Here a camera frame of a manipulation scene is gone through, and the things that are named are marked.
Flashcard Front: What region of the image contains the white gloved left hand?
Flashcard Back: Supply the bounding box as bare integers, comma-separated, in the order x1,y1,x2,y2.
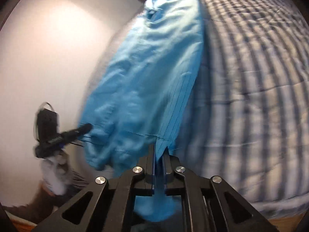
41,150,72,195

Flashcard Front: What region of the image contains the striped blue white quilt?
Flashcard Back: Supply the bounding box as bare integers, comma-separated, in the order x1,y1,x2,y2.
82,0,309,219

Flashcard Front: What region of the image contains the blue garment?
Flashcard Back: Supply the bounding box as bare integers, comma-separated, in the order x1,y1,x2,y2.
77,0,206,223

